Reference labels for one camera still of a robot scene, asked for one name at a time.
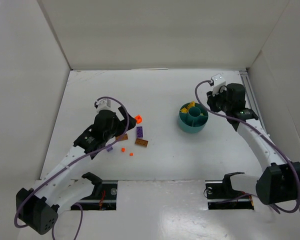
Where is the purple lego brick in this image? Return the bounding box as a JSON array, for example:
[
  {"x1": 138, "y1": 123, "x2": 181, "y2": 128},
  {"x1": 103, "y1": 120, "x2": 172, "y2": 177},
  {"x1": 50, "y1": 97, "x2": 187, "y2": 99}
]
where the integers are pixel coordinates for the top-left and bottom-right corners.
[{"x1": 136, "y1": 126, "x2": 144, "y2": 139}]

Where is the yellow lego brick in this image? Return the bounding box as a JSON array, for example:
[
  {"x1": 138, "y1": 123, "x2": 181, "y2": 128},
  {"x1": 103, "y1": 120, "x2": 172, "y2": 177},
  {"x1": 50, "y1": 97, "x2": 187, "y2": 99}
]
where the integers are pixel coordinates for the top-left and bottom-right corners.
[
  {"x1": 180, "y1": 107, "x2": 189, "y2": 114},
  {"x1": 186, "y1": 101, "x2": 195, "y2": 109}
]

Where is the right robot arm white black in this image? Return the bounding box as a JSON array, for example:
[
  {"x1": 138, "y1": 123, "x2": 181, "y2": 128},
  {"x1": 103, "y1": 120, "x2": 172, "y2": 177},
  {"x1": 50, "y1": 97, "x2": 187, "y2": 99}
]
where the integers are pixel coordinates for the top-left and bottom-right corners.
[{"x1": 206, "y1": 81, "x2": 300, "y2": 206}]

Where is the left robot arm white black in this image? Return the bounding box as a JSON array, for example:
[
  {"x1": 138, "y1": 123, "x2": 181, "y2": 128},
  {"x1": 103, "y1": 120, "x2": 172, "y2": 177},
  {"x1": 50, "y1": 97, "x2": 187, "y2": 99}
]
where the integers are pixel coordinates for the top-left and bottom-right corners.
[{"x1": 14, "y1": 106, "x2": 137, "y2": 235}]

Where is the orange cone lego piece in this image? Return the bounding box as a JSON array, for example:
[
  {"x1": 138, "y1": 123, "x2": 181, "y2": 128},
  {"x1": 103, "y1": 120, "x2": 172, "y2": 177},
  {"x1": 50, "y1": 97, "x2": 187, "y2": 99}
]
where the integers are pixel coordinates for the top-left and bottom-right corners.
[{"x1": 134, "y1": 114, "x2": 143, "y2": 124}]

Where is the brown lego plate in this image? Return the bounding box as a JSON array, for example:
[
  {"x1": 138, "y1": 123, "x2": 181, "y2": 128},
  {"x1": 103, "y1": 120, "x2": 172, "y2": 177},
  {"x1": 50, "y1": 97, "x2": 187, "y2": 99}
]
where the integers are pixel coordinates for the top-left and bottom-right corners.
[
  {"x1": 115, "y1": 133, "x2": 129, "y2": 141},
  {"x1": 135, "y1": 138, "x2": 148, "y2": 148}
]

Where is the teal round divided container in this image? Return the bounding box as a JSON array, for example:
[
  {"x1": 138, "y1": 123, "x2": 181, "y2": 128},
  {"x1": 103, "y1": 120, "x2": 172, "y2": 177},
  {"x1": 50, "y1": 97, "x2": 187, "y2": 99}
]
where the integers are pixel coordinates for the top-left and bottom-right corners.
[{"x1": 177, "y1": 101, "x2": 209, "y2": 134}]

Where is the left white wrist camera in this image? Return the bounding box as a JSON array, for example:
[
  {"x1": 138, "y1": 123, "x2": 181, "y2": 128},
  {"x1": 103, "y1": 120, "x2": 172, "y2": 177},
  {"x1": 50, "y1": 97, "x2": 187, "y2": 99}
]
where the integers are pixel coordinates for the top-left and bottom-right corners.
[{"x1": 94, "y1": 98, "x2": 111, "y2": 114}]

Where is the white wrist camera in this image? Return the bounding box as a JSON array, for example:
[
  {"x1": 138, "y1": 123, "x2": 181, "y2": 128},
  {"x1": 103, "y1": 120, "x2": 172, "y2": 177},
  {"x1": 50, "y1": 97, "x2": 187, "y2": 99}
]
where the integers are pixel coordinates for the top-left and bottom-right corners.
[
  {"x1": 94, "y1": 98, "x2": 111, "y2": 114},
  {"x1": 210, "y1": 73, "x2": 226, "y2": 96}
]

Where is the aluminium rail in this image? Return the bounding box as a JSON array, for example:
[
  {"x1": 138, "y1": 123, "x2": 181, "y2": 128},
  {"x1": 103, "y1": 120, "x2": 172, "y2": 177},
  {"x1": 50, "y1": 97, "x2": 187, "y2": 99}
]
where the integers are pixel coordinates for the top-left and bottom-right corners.
[{"x1": 239, "y1": 70, "x2": 265, "y2": 129}]

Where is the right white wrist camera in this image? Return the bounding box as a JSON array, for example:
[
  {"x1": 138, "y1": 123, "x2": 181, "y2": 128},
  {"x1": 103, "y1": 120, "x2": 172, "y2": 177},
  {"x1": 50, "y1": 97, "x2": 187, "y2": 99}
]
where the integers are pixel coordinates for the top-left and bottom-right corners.
[{"x1": 210, "y1": 73, "x2": 226, "y2": 96}]

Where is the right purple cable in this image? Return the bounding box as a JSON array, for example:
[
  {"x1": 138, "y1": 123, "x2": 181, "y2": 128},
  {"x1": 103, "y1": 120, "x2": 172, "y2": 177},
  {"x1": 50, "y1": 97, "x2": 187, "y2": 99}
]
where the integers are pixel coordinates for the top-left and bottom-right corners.
[{"x1": 194, "y1": 79, "x2": 300, "y2": 214}]

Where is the purple cable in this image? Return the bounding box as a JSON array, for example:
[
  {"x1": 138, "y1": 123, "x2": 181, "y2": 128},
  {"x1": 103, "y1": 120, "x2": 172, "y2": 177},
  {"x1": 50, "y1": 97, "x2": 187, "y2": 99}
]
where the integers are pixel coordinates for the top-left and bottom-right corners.
[
  {"x1": 13, "y1": 96, "x2": 130, "y2": 240},
  {"x1": 194, "y1": 79, "x2": 300, "y2": 214}
]

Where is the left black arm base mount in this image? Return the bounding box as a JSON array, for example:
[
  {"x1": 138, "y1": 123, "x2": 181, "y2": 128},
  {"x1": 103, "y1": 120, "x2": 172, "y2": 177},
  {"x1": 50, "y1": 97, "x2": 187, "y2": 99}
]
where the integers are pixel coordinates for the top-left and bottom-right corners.
[{"x1": 78, "y1": 172, "x2": 118, "y2": 211}]

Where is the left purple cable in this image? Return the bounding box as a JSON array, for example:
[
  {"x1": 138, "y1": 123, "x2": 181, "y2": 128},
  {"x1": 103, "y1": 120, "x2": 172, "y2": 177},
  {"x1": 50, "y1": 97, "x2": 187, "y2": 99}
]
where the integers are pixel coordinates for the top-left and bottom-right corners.
[{"x1": 13, "y1": 96, "x2": 130, "y2": 240}]

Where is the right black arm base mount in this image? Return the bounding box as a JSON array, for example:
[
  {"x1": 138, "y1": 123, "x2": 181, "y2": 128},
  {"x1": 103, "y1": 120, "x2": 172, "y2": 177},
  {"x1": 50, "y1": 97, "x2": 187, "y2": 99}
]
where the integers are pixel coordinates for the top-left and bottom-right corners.
[{"x1": 203, "y1": 172, "x2": 254, "y2": 210}]

